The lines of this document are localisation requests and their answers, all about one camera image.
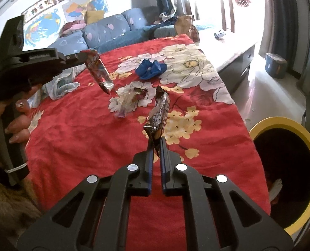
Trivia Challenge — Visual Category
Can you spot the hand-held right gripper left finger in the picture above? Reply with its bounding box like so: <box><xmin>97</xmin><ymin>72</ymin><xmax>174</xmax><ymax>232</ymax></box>
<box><xmin>16</xmin><ymin>139</ymin><xmax>155</xmax><ymax>251</ymax></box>

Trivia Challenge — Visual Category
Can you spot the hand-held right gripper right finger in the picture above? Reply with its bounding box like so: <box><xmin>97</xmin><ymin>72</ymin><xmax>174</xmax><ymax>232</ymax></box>
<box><xmin>159</xmin><ymin>136</ymin><xmax>294</xmax><ymax>251</ymax></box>

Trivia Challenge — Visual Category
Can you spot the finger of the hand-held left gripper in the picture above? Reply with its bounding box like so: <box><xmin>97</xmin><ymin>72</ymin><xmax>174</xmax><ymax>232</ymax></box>
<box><xmin>53</xmin><ymin>50</ymin><xmax>89</xmax><ymax>70</ymax></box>

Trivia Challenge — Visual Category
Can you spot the red snack wrapper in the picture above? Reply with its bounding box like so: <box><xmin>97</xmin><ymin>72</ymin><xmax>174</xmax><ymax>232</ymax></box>
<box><xmin>81</xmin><ymin>50</ymin><xmax>115</xmax><ymax>95</ymax></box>

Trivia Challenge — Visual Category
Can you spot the dark brown snack wrapper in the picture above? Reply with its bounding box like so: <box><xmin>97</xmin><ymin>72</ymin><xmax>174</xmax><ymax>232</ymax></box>
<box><xmin>143</xmin><ymin>85</ymin><xmax>171</xmax><ymax>157</ymax></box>

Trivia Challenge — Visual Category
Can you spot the yellow-rimmed black trash bin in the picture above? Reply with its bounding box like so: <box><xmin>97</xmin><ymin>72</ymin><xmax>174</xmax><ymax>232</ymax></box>
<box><xmin>249</xmin><ymin>117</ymin><xmax>310</xmax><ymax>236</ymax></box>

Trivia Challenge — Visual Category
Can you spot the person's left forearm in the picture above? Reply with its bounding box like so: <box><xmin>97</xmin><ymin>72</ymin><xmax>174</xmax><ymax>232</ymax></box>
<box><xmin>0</xmin><ymin>159</ymin><xmax>44</xmax><ymax>241</ymax></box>

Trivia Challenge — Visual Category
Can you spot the person's left hand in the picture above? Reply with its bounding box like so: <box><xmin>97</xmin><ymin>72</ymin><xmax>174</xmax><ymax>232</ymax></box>
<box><xmin>0</xmin><ymin>84</ymin><xmax>44</xmax><ymax>160</ymax></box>

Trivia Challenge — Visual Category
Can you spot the blue floral pillow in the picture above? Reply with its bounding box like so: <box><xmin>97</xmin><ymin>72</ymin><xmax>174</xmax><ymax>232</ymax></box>
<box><xmin>121</xmin><ymin>8</ymin><xmax>147</xmax><ymax>30</ymax></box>
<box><xmin>48</xmin><ymin>31</ymin><xmax>89</xmax><ymax>51</ymax></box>
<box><xmin>82</xmin><ymin>14</ymin><xmax>132</xmax><ymax>47</ymax></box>

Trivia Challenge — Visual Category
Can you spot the pink maroon clothing pile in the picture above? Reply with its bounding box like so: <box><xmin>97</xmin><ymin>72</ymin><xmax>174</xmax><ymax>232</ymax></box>
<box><xmin>59</xmin><ymin>19</ymin><xmax>87</xmax><ymax>37</ymax></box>

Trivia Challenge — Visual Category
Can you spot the clear plastic bag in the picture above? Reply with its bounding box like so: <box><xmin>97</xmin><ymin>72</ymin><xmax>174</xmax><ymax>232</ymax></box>
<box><xmin>27</xmin><ymin>67</ymin><xmax>81</xmax><ymax>109</ymax></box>

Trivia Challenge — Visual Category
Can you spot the world map poster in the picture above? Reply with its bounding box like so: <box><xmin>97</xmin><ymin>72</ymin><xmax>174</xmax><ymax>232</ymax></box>
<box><xmin>23</xmin><ymin>12</ymin><xmax>61</xmax><ymax>49</ymax></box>

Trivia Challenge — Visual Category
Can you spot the yellow pillow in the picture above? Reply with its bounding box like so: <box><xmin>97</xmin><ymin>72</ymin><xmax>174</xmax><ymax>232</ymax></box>
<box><xmin>84</xmin><ymin>10</ymin><xmax>105</xmax><ymax>24</ymax></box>

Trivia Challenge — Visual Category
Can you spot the colourful country map poster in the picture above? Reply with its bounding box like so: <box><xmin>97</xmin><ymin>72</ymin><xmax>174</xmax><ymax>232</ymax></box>
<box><xmin>62</xmin><ymin>0</ymin><xmax>109</xmax><ymax>19</ymax></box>

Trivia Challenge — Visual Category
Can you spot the clear crumpled snack wrapper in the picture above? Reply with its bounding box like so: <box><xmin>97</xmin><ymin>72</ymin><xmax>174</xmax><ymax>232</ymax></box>
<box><xmin>109</xmin><ymin>82</ymin><xmax>155</xmax><ymax>119</ymax></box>

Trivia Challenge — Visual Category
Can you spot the red floral blanket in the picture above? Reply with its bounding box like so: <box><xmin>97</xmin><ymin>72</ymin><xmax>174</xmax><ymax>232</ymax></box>
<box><xmin>24</xmin><ymin>34</ymin><xmax>272</xmax><ymax>251</ymax></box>

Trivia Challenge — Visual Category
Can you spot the blue crumpled cloth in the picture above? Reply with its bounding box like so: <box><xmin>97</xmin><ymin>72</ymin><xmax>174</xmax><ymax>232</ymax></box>
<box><xmin>136</xmin><ymin>59</ymin><xmax>168</xmax><ymax>80</ymax></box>

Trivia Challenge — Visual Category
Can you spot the white blue cloth pile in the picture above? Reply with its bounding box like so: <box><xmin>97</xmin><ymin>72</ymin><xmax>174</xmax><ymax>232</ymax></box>
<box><xmin>159</xmin><ymin>13</ymin><xmax>179</xmax><ymax>26</ymax></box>

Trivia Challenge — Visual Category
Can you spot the brown paper bag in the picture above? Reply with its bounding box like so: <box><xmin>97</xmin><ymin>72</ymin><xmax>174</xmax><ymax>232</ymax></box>
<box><xmin>174</xmin><ymin>14</ymin><xmax>200</xmax><ymax>42</ymax></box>

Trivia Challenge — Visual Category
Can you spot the grey window cabinet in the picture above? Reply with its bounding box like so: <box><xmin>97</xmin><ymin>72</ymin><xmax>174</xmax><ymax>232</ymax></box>
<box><xmin>197</xmin><ymin>27</ymin><xmax>259</xmax><ymax>93</ymax></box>

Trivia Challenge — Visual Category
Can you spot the blue lidded bucket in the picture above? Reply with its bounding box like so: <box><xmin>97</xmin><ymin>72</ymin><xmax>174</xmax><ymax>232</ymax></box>
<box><xmin>265</xmin><ymin>52</ymin><xmax>288</xmax><ymax>79</ymax></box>

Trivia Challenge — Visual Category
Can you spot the grey curtain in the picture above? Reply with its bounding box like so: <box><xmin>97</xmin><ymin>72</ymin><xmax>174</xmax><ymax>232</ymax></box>
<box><xmin>265</xmin><ymin>0</ymin><xmax>310</xmax><ymax>71</ymax></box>

